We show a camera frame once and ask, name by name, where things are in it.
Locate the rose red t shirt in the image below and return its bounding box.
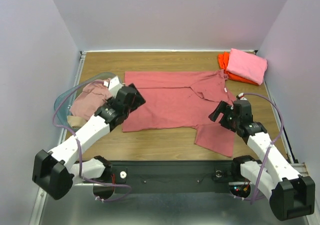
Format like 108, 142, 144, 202
122, 70, 235, 157

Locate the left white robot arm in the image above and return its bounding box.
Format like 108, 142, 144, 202
32, 77, 146, 200

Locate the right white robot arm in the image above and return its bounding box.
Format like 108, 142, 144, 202
209, 98, 316, 221

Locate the dusty pink t shirt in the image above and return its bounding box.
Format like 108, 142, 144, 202
70, 78, 112, 121

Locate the beige t shirt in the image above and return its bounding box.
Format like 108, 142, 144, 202
67, 115, 87, 128

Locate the folded orange t shirt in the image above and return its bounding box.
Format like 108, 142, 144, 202
217, 51, 259, 86

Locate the folded pink t shirt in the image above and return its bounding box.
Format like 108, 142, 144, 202
226, 48, 268, 86

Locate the clear blue plastic bin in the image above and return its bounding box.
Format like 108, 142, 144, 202
53, 72, 116, 132

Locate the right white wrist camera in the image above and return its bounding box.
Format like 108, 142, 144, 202
236, 92, 247, 101

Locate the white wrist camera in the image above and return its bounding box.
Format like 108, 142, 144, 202
103, 76, 124, 97
236, 92, 247, 101

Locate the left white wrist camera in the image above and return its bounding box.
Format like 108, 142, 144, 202
103, 76, 124, 97

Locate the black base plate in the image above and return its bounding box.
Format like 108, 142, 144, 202
97, 160, 245, 194

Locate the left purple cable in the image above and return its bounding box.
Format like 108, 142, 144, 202
51, 79, 133, 203

